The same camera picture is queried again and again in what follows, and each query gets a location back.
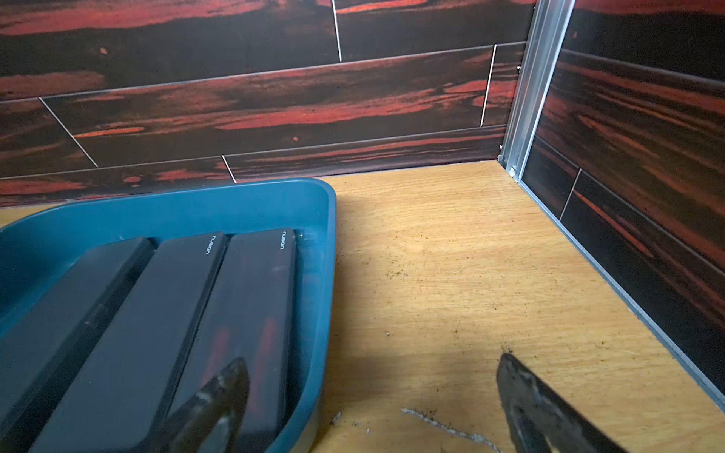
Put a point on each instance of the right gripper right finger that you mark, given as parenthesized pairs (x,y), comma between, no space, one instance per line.
(539,419)

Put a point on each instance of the dark grey pencil case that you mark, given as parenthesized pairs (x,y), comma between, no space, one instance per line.
(127,382)
(42,353)

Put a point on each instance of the aluminium corner post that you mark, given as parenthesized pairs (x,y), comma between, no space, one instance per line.
(542,50)

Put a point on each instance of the teal plastic tray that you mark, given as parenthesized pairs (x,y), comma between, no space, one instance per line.
(38,248)

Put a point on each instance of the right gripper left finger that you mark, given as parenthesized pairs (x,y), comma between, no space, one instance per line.
(210,420)

